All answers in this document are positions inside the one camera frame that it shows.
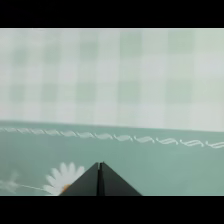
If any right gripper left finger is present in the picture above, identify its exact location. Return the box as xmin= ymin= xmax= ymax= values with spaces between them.
xmin=59 ymin=161 xmax=100 ymax=197

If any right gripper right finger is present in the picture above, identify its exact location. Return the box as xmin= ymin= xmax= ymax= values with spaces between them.
xmin=99 ymin=161 xmax=143 ymax=197

